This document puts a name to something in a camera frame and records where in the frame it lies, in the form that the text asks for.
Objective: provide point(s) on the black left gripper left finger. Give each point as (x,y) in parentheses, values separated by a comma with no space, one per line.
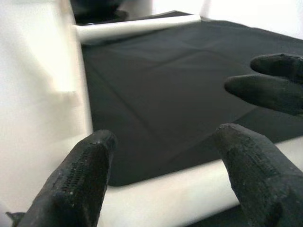
(75,179)

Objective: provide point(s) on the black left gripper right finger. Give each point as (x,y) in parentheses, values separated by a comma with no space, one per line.
(260,179)

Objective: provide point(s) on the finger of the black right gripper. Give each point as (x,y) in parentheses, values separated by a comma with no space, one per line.
(279,65)
(267,92)

